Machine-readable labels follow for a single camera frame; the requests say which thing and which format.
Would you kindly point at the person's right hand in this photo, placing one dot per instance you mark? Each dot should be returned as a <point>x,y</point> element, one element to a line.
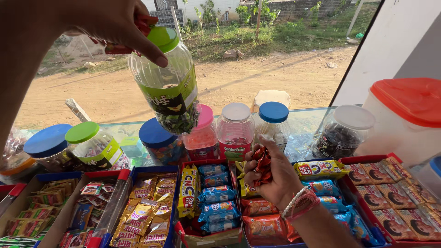
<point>280,182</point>

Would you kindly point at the person's left hand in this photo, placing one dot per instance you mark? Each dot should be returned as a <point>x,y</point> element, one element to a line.
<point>103,20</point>

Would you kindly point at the red candy wrappers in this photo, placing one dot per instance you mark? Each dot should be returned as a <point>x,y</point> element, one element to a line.
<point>263,165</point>

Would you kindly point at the red candy packet strip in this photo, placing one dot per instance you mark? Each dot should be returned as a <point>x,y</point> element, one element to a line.
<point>117,49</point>

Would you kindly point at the green-lid jar of dark candies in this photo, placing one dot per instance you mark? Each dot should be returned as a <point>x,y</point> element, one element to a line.
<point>165,79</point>

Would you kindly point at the orange biscuit packet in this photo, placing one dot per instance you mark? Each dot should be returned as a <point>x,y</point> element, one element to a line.
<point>258,206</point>
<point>265,229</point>

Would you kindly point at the yellow biscuit packet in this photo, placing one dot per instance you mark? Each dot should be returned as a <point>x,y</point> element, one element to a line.
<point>187,191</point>
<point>318,168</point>
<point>245,191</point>

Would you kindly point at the clear plastic packets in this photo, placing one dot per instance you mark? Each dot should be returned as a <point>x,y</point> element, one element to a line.
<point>299,148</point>

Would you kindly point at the blue biscuit packet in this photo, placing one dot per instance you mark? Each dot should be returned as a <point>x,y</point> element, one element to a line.
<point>342,218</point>
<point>322,187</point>
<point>220,225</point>
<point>217,194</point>
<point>210,168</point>
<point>332,204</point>
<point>361,229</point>
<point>218,212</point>
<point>217,179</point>

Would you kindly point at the white-lid jar of pink candies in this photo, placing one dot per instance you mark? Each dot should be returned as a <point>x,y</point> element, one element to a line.
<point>236,137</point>

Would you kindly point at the white-lid jar of black candies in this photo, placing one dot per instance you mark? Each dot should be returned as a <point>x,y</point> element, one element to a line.
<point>337,141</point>

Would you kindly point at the blue-lid clear jar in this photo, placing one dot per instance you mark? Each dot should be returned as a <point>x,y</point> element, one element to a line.
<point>274,112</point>

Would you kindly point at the large red biscuit box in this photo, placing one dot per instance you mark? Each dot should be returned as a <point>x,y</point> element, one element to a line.
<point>361,159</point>

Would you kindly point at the grey stone block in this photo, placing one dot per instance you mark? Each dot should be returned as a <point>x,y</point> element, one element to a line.
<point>272,98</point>

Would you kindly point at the pink-lid jar of orange candies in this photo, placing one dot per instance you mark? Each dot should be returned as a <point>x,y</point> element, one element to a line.
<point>203,141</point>

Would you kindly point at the red box of biscuit packets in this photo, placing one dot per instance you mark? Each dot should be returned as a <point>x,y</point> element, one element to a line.
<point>210,238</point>

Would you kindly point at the pile of brown biscuit packets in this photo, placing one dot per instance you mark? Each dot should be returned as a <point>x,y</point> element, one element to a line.
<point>392,196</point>

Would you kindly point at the blue-lid jar of colourful candies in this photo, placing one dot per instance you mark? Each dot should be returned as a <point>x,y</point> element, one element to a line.
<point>155,134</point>

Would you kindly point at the small pale rock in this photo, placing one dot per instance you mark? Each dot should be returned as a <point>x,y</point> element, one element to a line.
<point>331,64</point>

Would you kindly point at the blue box of gold packets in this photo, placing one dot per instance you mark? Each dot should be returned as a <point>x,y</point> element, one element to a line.
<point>151,169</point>

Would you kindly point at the green-lid jar of mixed candies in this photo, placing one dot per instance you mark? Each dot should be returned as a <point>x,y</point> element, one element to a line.
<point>100,151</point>

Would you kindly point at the brown rock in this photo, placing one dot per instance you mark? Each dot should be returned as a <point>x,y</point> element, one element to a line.
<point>231,53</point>

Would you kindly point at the wide blue-lid jar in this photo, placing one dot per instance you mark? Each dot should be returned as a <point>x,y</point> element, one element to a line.
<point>48,141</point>

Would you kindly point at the pile of gold snack packets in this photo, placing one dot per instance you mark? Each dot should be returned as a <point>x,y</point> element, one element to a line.
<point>144,213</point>

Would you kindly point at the large white red-lid container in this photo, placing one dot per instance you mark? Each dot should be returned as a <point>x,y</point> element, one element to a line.
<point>406,103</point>

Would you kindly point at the white container with blue lid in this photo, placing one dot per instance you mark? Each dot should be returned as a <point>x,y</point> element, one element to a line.
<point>430,175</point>

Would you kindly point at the clear bag of candies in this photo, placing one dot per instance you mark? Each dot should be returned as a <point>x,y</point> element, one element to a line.
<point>13,144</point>

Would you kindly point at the red box with clear tape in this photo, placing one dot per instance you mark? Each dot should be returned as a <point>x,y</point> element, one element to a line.
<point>120,174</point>

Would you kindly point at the orange-lid jar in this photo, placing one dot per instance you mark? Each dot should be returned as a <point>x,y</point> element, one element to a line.
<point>17,167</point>

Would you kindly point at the pile of mixed small packets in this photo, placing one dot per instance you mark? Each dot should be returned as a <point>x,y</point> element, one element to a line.
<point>82,213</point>

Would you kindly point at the pile of green snack packets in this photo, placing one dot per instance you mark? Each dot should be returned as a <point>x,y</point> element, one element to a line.
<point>38,213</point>

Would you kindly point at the brown cardboard box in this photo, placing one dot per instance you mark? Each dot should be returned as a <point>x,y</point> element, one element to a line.
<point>58,224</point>

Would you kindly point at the green white striped packets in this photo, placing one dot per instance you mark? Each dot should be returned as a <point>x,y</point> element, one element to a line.
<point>17,241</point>

